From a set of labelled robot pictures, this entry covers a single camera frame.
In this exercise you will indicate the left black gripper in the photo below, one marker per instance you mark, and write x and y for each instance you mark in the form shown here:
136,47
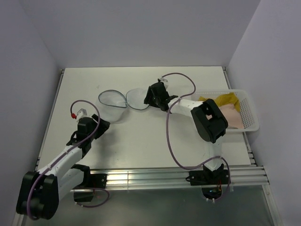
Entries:
104,125

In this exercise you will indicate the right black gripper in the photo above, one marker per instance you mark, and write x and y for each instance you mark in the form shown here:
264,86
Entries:
150,93

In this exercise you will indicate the white mesh laundry bag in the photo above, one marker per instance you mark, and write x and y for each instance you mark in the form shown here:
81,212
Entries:
112,104

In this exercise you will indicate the pink bra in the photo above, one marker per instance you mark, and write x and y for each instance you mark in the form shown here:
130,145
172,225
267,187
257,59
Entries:
232,116

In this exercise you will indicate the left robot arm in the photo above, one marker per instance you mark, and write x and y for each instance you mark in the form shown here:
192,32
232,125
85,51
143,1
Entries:
42,190

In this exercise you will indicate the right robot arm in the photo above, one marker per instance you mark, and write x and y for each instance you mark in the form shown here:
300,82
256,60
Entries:
208,119

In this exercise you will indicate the yellow cloth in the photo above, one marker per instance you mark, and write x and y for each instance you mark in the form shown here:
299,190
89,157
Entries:
225,102

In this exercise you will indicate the white plastic basket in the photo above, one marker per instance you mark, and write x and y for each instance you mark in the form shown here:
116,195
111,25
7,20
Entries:
247,110

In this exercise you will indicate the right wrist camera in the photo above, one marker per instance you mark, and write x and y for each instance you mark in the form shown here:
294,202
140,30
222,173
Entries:
164,81

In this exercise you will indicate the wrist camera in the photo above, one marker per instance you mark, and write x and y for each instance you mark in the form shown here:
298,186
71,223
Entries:
164,81
82,113

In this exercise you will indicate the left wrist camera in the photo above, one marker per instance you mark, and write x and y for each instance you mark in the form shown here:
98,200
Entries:
82,113

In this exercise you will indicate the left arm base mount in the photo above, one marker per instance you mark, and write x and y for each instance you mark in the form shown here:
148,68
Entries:
93,187

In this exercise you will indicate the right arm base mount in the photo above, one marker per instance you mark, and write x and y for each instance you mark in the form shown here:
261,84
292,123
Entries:
210,182

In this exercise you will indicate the aluminium rail frame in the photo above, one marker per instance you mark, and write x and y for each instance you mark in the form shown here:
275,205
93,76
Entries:
134,153

